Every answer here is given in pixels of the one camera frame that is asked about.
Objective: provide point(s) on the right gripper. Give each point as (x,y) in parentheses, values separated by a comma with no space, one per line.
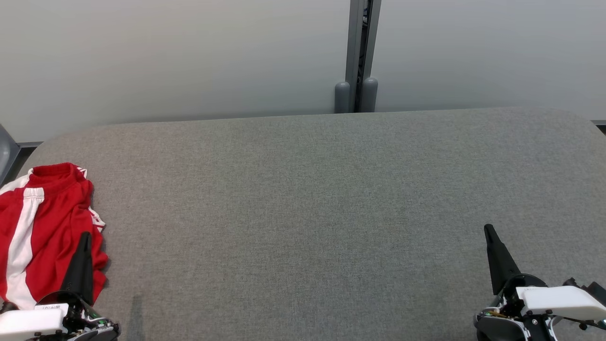
(502,327)

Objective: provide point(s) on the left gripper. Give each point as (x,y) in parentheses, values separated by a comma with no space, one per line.
(94,327)

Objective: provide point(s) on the red shorts with white stripe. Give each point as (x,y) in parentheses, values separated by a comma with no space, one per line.
(52,222)

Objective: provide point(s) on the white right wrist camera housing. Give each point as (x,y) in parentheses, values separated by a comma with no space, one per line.
(558,300)

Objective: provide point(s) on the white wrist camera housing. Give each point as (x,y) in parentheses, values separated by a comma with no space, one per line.
(558,300)
(28,327)

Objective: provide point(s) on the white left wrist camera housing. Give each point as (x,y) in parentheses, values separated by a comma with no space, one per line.
(28,327)

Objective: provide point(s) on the grey metal frame with caster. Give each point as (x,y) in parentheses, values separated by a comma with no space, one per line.
(5,154)

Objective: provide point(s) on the grey cylindrical post foot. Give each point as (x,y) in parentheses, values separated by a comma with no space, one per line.
(342,97)
(370,94)

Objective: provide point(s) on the grey metal partition post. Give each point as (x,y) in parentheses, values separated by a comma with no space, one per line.
(352,42)

